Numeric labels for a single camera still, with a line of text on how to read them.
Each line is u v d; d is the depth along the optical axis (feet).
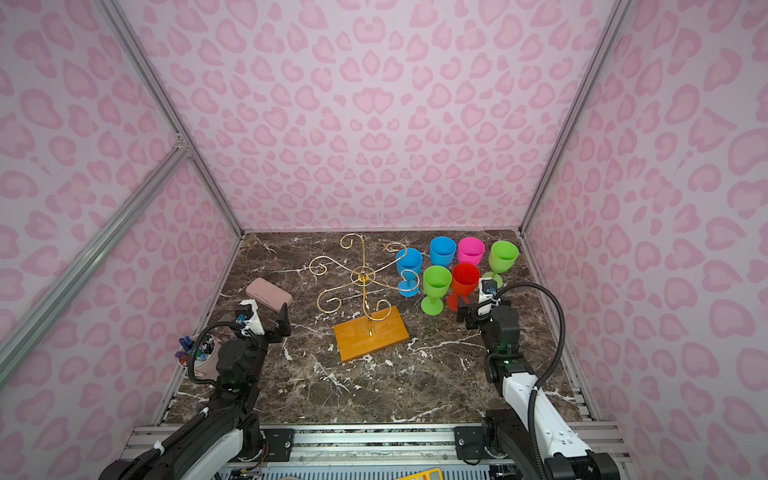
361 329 3.00
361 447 2.43
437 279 3.01
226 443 1.93
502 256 3.05
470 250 3.12
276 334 2.43
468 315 2.43
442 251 3.13
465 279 2.85
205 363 2.52
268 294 3.31
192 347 2.62
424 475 2.24
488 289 2.28
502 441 2.00
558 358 1.87
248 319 2.24
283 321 2.47
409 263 2.93
